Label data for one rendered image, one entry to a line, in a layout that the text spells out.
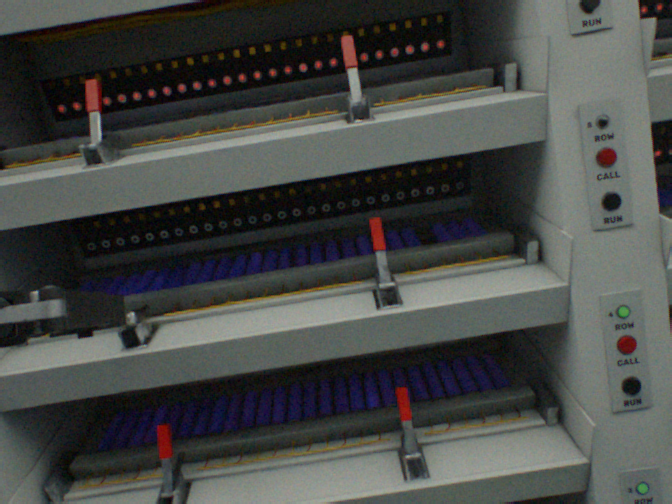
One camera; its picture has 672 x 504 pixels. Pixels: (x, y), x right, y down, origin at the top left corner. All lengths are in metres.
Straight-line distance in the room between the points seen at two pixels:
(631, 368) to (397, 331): 0.24
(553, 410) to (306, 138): 0.40
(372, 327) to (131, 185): 0.28
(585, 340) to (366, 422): 0.25
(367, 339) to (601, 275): 0.24
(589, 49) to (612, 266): 0.21
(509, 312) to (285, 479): 0.31
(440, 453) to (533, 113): 0.37
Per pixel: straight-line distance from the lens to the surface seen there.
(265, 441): 0.56
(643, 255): 0.52
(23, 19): 0.56
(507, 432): 0.57
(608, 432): 0.55
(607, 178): 0.50
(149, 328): 0.51
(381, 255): 0.45
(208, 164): 0.45
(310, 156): 0.44
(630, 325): 0.53
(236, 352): 0.46
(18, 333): 0.33
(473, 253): 0.52
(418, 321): 0.45
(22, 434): 0.63
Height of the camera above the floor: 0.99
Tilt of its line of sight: 5 degrees down
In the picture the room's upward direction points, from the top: 9 degrees counter-clockwise
